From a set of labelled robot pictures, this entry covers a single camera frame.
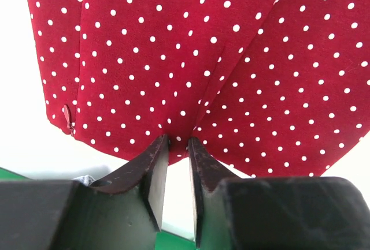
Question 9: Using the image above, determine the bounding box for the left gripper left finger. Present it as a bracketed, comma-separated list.
[1, 135, 169, 249]

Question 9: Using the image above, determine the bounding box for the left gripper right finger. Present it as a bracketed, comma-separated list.
[188, 137, 369, 249]

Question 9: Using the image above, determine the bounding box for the red polka dot skirt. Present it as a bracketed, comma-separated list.
[28, 0, 369, 177]

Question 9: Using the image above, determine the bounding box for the green plastic bin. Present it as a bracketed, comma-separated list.
[1, 168, 196, 250]

